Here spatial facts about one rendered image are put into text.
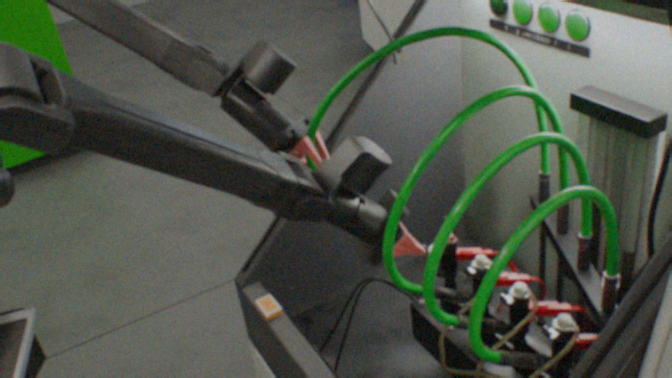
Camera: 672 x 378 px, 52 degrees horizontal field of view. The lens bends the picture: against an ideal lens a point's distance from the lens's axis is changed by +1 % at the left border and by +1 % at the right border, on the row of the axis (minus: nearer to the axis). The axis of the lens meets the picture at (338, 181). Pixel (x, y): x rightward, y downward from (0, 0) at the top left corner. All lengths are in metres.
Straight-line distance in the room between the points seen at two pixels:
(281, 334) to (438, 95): 0.55
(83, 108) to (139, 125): 0.06
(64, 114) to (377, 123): 0.75
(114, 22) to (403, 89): 0.53
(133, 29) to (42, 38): 3.06
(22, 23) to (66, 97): 3.44
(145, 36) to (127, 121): 0.39
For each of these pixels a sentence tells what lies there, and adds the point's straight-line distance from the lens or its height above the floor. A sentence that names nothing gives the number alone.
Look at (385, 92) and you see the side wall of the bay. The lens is 1.30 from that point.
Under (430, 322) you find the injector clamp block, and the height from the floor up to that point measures 0.98.
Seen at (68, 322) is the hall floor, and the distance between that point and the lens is 3.04.
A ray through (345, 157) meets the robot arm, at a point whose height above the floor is 1.32.
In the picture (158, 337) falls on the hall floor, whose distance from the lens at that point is 2.79.
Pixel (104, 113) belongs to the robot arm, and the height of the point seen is 1.50.
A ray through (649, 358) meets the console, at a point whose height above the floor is 1.15.
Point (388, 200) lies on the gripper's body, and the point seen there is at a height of 1.21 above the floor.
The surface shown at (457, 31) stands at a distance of 1.02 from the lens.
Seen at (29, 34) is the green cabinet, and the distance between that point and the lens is 4.14.
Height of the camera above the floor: 1.75
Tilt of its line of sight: 30 degrees down
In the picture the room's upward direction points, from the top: 8 degrees counter-clockwise
